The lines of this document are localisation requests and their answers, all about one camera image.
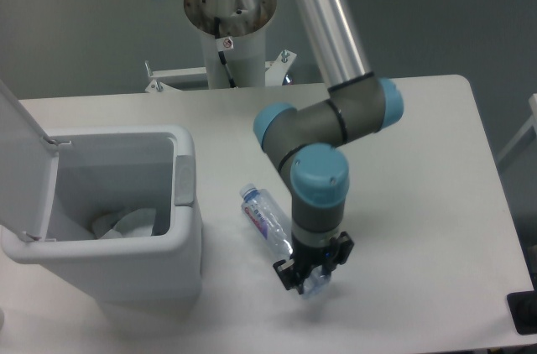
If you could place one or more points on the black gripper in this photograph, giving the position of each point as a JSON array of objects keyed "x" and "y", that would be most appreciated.
[{"x": 305, "y": 258}]

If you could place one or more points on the clear plastic water bottle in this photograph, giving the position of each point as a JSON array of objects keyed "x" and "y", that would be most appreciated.
[{"x": 275, "y": 229}]

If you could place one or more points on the white paper napkin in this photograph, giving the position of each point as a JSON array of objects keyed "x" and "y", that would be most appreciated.
[{"x": 125, "y": 224}]

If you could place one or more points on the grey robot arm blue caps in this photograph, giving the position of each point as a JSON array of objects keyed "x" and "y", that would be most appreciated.
[{"x": 302, "y": 144}]

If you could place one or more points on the white trash can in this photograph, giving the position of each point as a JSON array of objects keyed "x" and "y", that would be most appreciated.
[{"x": 111, "y": 211}]

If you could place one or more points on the white trash can lid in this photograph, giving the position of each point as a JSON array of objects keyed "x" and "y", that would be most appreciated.
[{"x": 30, "y": 160}]

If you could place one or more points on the black clamp at table edge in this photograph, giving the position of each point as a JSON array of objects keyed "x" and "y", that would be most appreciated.
[{"x": 522, "y": 306}]

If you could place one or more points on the white pedestal base frame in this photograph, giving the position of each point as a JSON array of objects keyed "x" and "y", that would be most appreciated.
[{"x": 276, "y": 73}]

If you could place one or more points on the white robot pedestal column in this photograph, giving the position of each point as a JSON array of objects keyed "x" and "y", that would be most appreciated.
[{"x": 233, "y": 31}]

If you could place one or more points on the white frame at right edge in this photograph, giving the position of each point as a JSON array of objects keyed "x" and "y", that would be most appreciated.
[{"x": 520, "y": 140}]

